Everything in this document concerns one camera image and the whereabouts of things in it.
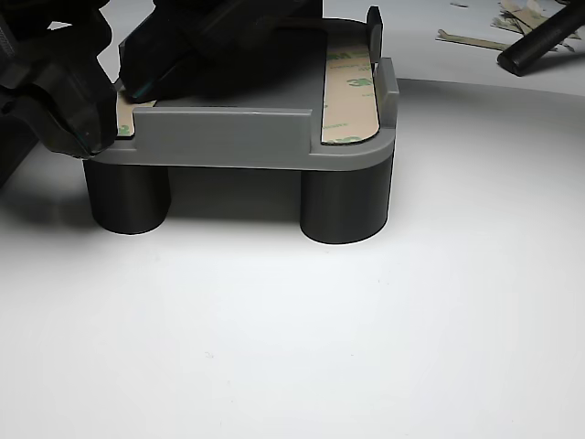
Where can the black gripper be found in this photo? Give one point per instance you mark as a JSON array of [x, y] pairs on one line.
[[41, 46], [256, 41]]

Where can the tan protective film strip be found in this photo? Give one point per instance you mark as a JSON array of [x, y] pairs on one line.
[[124, 116], [349, 105]]

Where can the long thin film scrap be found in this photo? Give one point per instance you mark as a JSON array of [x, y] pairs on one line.
[[471, 40]]

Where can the tan film scrap pile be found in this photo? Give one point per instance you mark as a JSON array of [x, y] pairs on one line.
[[518, 16]]

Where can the grey fixture with black legs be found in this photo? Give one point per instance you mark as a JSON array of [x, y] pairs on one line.
[[228, 132]]

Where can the black upright tab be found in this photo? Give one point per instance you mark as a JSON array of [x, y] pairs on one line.
[[375, 27]]

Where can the black cylindrical rod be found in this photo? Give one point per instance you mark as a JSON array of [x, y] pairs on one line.
[[539, 43]]

